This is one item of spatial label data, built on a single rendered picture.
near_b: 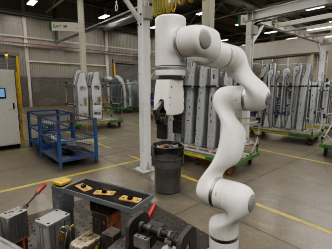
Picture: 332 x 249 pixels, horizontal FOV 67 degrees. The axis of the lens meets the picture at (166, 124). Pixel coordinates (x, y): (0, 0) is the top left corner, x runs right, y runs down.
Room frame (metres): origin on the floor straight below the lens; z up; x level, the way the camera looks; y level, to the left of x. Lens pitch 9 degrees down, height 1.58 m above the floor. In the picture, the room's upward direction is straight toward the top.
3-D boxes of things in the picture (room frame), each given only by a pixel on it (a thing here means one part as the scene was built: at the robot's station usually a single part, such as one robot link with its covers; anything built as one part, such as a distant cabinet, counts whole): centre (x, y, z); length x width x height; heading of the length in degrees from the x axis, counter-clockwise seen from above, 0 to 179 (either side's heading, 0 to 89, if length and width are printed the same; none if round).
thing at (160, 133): (0.65, 0.02, 1.47); 0.03 x 0.03 x 0.07; 61
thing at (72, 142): (5.24, 2.12, 0.47); 1.20 x 0.80 x 0.95; 42
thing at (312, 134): (7.53, -3.62, 0.88); 1.91 x 1.00 x 1.76; 44
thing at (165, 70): (0.71, -0.01, 1.62); 0.09 x 0.08 x 0.03; 151
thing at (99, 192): (0.93, 0.24, 1.17); 0.08 x 0.04 x 0.01; 80
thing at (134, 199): (0.88, 0.13, 1.17); 0.08 x 0.04 x 0.01; 69
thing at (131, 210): (0.94, 0.24, 1.16); 0.37 x 0.14 x 0.02; 61
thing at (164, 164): (3.66, -0.03, 0.36); 0.54 x 0.50 x 0.73; 131
